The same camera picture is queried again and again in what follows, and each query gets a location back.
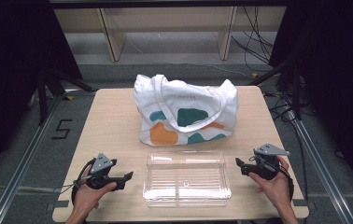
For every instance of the clear plastic box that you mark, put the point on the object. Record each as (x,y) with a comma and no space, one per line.
(187,177)

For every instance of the black metal stand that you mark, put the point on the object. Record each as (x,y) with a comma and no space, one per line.
(43,99)
(295,93)

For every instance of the white tote bag coloured patches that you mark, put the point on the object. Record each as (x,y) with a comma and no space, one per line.
(177,99)

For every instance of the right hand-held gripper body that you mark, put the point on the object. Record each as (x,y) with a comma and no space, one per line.
(269,150)

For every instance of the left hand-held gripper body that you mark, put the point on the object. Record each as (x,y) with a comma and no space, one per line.
(102,163)

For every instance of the person's left hand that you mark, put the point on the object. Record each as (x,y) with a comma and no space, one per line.
(86,197)

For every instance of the aluminium floor rail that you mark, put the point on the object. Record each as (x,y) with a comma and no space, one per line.
(321,168)
(22,161)

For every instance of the person's right hand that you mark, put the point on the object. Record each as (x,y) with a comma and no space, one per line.
(277,189)

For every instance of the black curtain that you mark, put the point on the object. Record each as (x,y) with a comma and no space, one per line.
(336,77)
(12,62)

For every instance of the light wooden shelf unit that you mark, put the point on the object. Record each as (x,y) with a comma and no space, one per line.
(115,37)

